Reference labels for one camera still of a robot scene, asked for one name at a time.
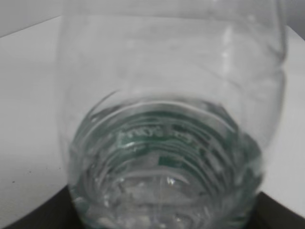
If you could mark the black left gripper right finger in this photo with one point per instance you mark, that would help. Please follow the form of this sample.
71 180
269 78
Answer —
269 214

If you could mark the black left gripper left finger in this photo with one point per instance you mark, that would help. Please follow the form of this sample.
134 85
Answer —
56 213

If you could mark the clear cestbon water bottle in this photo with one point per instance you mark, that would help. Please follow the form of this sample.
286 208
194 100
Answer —
166 109

